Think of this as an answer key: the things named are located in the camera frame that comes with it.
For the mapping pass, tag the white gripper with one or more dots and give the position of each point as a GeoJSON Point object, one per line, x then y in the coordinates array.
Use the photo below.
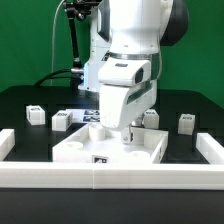
{"type": "Point", "coordinates": [127, 91]}

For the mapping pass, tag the white U-shaped fence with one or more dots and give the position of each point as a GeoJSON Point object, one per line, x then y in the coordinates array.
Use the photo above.
{"type": "Point", "coordinates": [208, 176]}

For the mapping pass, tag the printed marker sheet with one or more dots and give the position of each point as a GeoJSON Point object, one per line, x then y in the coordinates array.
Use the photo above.
{"type": "Point", "coordinates": [84, 115]}

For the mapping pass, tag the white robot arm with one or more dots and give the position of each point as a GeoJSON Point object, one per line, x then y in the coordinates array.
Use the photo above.
{"type": "Point", "coordinates": [125, 56]}

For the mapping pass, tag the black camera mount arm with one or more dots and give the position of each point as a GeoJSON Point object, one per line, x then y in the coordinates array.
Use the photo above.
{"type": "Point", "coordinates": [77, 10]}

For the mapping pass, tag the white square tabletop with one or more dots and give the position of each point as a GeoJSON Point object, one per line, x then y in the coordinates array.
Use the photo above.
{"type": "Point", "coordinates": [94, 144]}

